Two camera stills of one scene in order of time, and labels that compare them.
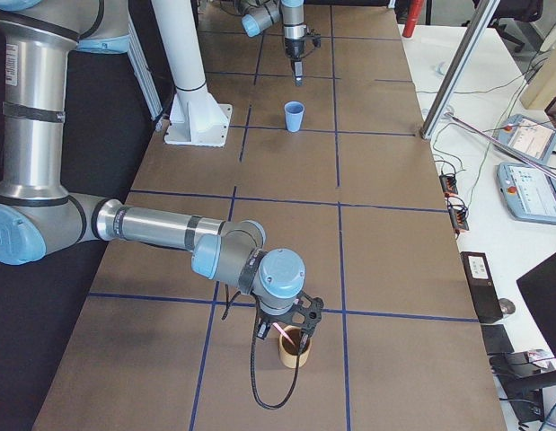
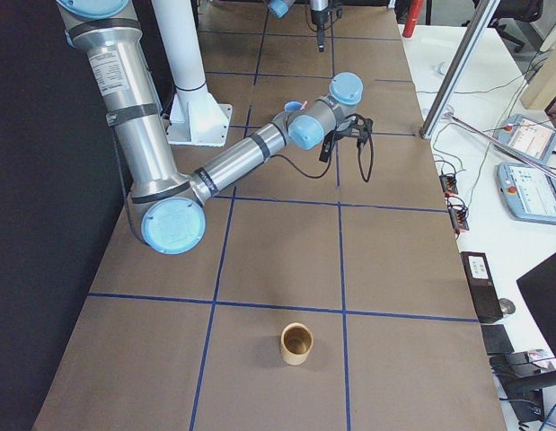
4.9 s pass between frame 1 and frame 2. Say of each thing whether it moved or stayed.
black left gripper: moved
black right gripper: moved
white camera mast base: stayed
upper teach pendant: stayed
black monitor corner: stayed
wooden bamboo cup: stayed
